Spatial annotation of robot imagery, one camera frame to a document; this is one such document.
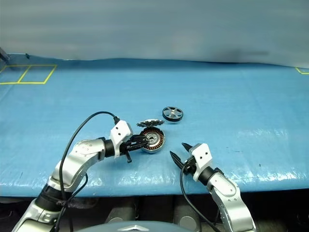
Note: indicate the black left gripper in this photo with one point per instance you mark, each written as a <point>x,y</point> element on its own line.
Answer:
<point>126,148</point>

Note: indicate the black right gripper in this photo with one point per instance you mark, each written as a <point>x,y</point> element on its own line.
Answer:
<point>190,165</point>

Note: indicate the motor housing with copper windings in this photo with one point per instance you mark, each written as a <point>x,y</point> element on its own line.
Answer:
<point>157,142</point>

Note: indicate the black spoked rotor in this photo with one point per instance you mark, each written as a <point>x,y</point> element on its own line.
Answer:
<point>172,113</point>

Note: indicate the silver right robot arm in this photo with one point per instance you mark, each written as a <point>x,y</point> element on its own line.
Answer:
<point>227,191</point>

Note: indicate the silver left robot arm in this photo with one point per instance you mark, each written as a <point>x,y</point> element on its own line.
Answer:
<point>79,157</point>

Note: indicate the dark rounded shape under table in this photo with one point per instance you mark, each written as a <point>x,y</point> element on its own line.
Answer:
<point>188,217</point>
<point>120,212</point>

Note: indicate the blue table cover sheet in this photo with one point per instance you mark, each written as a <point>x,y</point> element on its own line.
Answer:
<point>217,96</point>

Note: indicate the grey robot torso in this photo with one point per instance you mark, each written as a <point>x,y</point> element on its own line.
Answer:
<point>108,228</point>

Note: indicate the yellow tape square grid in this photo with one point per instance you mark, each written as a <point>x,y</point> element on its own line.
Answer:
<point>36,82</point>

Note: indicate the yellow tape corner mark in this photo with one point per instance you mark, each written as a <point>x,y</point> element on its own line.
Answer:
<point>300,71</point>

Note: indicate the dark object at table edge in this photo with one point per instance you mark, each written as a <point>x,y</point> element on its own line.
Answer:
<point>3,55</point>

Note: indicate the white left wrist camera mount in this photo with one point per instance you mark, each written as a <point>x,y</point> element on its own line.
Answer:
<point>120,133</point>

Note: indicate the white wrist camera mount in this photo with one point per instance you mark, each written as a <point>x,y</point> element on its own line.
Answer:
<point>202,154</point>
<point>120,133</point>

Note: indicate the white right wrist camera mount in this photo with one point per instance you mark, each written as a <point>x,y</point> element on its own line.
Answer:
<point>202,154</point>

